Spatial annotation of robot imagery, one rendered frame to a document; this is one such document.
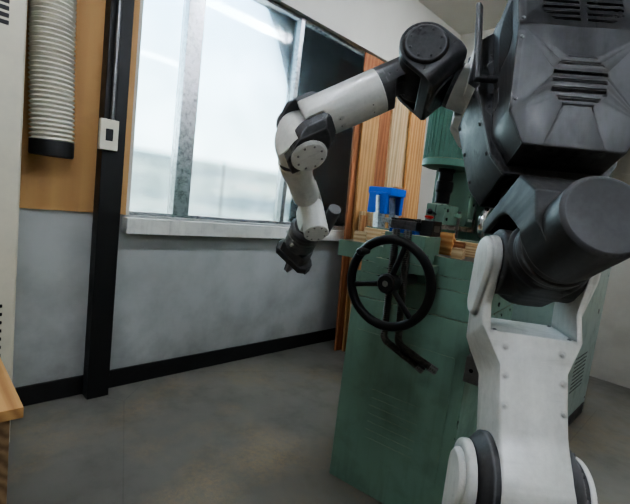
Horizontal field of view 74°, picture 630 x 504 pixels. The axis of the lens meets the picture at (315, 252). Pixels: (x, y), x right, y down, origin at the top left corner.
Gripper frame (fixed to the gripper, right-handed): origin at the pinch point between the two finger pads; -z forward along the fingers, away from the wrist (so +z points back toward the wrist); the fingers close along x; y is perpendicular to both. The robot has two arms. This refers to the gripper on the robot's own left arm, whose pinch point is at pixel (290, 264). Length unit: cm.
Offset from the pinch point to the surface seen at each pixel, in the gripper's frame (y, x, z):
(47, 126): -16, -107, -21
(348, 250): 31.1, 5.6, -11.8
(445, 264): 34.1, 34.2, 10.4
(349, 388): 7, 39, -42
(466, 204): 66, 26, 12
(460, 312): 28, 47, 5
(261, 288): 60, -37, -125
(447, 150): 58, 10, 28
